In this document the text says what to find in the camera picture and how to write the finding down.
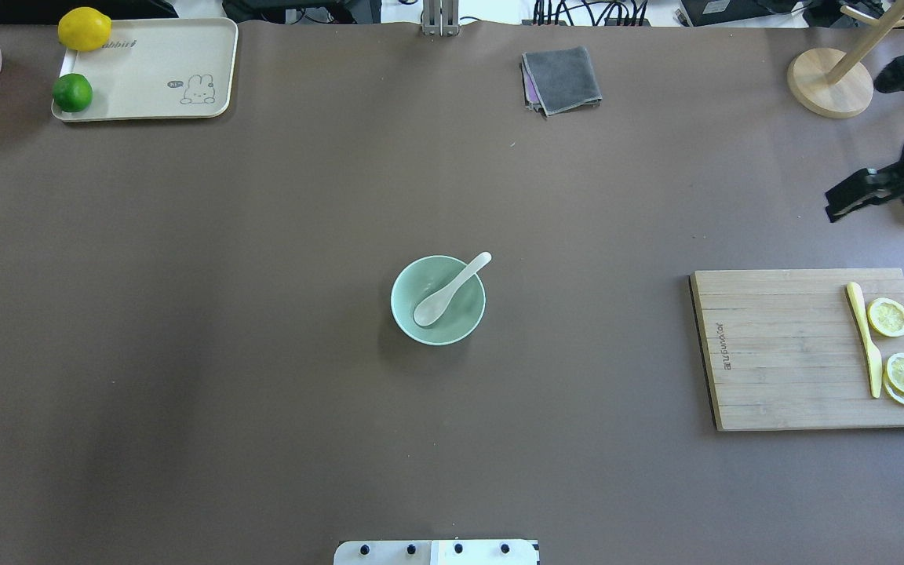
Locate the pale green ceramic bowl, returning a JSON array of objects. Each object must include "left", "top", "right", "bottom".
[{"left": 390, "top": 255, "right": 487, "bottom": 347}]

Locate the white ceramic spoon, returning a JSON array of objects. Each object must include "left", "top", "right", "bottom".
[{"left": 413, "top": 251, "right": 492, "bottom": 326}]

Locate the wooden mug tree stand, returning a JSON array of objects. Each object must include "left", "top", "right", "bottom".
[{"left": 786, "top": 1, "right": 904, "bottom": 119}]

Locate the bamboo cutting board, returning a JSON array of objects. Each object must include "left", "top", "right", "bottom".
[{"left": 689, "top": 268, "right": 904, "bottom": 432}]

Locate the yellow plastic knife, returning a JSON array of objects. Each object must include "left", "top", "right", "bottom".
[{"left": 844, "top": 282, "right": 884, "bottom": 399}]

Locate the grey folded cloth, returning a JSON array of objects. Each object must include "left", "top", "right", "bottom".
[{"left": 520, "top": 46, "right": 603, "bottom": 117}]

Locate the cream serving tray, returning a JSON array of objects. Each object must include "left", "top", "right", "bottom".
[{"left": 51, "top": 17, "right": 239, "bottom": 122}]

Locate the yellow lemon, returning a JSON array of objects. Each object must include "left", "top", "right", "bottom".
[{"left": 57, "top": 6, "right": 112, "bottom": 53}]

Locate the green lime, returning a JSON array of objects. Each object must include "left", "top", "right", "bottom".
[{"left": 53, "top": 74, "right": 94, "bottom": 112}]

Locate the lemon slice near handle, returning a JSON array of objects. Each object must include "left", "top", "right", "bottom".
[{"left": 867, "top": 297, "right": 904, "bottom": 337}]

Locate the aluminium frame post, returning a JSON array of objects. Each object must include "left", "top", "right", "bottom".
[{"left": 421, "top": 0, "right": 460, "bottom": 37}]

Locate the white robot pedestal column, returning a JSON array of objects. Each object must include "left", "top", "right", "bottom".
[{"left": 333, "top": 538, "right": 541, "bottom": 564}]

